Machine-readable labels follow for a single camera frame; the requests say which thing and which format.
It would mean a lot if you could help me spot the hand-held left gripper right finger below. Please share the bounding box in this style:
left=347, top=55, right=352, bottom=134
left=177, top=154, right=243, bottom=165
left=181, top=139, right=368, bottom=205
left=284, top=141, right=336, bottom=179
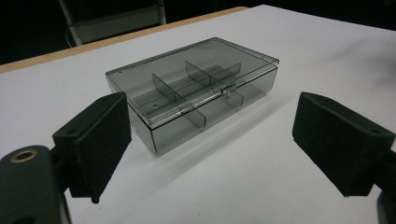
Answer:
left=291, top=91, right=396, bottom=198

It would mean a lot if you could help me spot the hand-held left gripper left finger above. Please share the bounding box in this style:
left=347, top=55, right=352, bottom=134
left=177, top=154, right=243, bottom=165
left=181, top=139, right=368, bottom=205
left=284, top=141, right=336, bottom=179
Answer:
left=51, top=91, right=133, bottom=204

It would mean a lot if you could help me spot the transparent grey compartment box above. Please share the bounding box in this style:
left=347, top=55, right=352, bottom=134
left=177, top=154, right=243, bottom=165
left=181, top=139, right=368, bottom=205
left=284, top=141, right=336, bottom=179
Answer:
left=105, top=36, right=280, bottom=157

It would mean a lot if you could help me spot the white metal stand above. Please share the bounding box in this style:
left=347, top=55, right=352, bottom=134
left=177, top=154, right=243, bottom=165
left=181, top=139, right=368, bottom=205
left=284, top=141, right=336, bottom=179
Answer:
left=58, top=0, right=168, bottom=48

